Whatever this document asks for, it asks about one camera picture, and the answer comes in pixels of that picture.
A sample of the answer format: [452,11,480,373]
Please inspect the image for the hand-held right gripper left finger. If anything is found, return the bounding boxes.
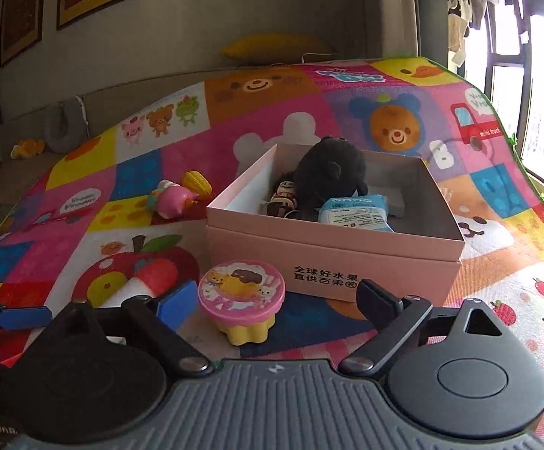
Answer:
[42,281,214,379]

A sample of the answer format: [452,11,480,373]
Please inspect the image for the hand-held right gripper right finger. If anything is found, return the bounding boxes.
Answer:
[338,279,516,378]

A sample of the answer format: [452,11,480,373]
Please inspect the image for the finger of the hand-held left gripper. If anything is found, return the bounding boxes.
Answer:
[0,296,53,343]

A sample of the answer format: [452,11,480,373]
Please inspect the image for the white roll with red handle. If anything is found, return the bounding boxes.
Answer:
[96,259,181,310]

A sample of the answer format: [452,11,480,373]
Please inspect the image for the pink cardboard box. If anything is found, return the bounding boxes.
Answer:
[205,143,466,305]

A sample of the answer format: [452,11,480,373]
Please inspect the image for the pink and yellow cupcake toy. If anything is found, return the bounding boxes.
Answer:
[198,260,286,347]

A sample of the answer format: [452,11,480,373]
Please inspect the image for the blue wet wipes packet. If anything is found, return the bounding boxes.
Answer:
[318,193,394,233]

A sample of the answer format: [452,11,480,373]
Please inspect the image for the yellow toy corn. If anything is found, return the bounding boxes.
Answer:
[182,171,214,196]

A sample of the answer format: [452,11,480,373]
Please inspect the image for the striped doll figurine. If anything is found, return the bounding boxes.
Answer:
[265,172,303,219]

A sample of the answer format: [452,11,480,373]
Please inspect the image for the black plush toy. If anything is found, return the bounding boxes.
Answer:
[293,136,369,221]

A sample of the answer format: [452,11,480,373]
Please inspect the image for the orange plush toy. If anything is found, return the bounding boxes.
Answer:
[10,139,46,159]

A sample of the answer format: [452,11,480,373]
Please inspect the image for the grey neck pillow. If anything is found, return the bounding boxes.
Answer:
[44,96,90,153]

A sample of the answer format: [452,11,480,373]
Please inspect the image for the colourful cartoon play mat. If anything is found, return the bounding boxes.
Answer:
[0,56,544,450]

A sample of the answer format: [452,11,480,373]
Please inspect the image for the yellow pillow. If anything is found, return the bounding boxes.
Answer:
[220,33,336,62]

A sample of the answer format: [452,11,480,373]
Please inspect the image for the beige curtain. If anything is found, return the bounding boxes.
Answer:
[377,0,418,58]

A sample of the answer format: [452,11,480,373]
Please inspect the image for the dark curtain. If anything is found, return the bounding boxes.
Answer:
[412,0,449,65]

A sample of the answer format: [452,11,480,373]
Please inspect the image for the white cable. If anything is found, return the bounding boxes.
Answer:
[272,53,339,65]

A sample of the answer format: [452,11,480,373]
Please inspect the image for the black window frame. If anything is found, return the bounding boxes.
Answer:
[459,0,544,188]

